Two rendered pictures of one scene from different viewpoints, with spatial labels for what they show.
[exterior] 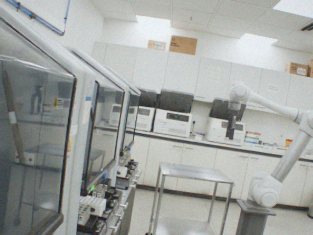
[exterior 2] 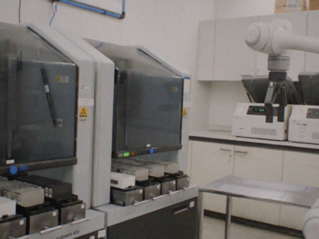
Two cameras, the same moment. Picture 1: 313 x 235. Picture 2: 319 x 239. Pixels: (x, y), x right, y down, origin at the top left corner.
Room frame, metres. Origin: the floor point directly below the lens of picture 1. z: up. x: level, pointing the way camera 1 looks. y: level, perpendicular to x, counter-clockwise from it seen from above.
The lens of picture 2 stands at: (0.38, -1.07, 1.27)
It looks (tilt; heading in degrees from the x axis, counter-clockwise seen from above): 3 degrees down; 34
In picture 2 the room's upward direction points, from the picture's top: 2 degrees clockwise
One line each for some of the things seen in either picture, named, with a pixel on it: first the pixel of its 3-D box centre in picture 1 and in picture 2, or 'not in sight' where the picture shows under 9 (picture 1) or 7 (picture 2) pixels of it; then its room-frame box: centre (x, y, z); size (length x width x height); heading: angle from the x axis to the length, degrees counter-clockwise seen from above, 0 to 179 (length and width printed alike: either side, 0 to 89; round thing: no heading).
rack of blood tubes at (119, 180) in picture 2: (105, 169); (107, 179); (1.98, 0.34, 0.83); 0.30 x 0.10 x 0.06; 89
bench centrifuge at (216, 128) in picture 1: (226, 121); not in sight; (4.55, -1.03, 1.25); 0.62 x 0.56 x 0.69; 178
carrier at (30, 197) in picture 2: (101, 193); (31, 197); (1.42, 0.25, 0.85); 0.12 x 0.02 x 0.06; 0
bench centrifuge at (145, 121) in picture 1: (137, 108); (268, 107); (4.58, 0.41, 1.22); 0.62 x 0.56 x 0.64; 177
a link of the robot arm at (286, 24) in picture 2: (237, 90); (278, 38); (2.05, -0.51, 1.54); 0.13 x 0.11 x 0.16; 172
